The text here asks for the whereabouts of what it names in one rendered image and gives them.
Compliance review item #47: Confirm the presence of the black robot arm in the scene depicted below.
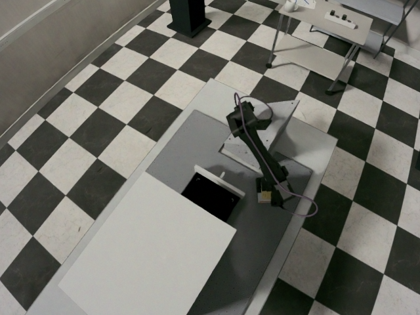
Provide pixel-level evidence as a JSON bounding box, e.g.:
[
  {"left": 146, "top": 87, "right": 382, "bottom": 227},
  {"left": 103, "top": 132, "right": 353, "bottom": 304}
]
[{"left": 226, "top": 100, "right": 297, "bottom": 207}]

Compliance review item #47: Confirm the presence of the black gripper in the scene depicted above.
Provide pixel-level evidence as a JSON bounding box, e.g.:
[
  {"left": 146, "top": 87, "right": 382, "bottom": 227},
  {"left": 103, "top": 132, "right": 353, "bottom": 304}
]
[{"left": 256, "top": 177, "right": 266, "bottom": 193}]

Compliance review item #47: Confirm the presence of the white boxy benchtop instrument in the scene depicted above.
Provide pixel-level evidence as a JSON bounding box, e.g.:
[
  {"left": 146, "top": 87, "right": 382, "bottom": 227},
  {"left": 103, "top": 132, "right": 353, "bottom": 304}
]
[{"left": 58, "top": 165, "right": 245, "bottom": 315}]

